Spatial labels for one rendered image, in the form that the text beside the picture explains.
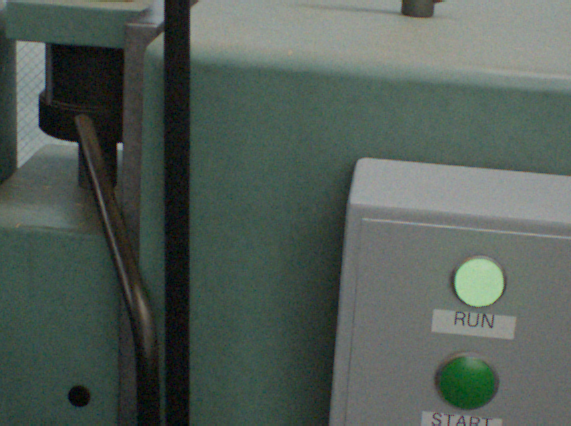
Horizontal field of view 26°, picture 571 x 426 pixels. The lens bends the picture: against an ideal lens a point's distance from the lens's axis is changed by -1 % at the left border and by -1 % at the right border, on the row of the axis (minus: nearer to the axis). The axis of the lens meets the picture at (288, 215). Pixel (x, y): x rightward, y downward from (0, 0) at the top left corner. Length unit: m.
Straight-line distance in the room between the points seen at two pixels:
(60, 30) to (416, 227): 0.22
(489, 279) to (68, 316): 0.23
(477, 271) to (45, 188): 0.27
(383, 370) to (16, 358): 0.21
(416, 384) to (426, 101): 0.11
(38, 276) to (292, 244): 0.14
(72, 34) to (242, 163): 0.12
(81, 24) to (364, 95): 0.15
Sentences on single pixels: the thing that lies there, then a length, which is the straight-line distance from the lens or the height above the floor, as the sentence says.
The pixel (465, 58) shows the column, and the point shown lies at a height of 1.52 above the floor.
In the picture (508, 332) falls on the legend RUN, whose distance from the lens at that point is 0.46.
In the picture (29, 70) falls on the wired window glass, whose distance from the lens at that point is 2.15.
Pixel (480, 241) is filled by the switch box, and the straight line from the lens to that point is 0.44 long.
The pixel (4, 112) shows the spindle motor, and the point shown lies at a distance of 0.64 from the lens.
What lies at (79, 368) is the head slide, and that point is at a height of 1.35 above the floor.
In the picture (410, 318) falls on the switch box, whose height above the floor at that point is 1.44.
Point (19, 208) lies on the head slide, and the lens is 0.60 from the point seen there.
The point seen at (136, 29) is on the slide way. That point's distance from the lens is 0.53.
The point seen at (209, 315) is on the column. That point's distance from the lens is 0.53.
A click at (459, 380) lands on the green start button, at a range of 0.46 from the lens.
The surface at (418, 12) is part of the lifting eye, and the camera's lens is 0.59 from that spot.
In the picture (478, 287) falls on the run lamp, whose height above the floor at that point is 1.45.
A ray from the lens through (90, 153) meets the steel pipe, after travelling 0.58.
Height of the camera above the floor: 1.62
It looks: 19 degrees down
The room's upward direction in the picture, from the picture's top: 4 degrees clockwise
